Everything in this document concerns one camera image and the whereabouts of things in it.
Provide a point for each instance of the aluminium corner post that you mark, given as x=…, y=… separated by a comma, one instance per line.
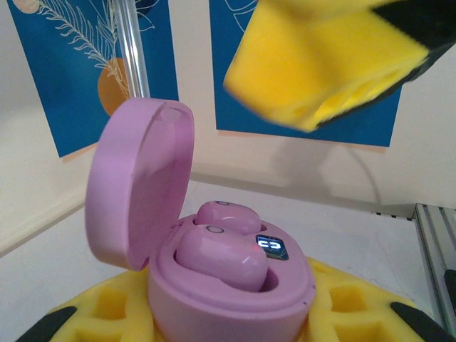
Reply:
x=132, y=53

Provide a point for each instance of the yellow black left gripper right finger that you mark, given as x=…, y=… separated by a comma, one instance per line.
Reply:
x=363, y=313

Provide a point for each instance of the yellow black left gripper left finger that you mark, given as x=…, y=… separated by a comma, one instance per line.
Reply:
x=107, y=306

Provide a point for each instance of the purple earbud charging case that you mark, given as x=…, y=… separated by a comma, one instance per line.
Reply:
x=117, y=199

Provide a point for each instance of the aluminium side rail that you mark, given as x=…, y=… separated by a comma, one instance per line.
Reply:
x=434, y=231

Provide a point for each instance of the blue poster with fern drawing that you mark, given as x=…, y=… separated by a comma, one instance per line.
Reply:
x=60, y=89

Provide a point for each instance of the purple earbud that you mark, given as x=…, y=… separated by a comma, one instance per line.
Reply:
x=231, y=217
x=217, y=256

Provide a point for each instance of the blue floral wall poster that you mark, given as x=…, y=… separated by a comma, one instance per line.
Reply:
x=249, y=117

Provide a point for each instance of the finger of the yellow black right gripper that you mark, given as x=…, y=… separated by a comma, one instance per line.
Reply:
x=356, y=103
x=303, y=60

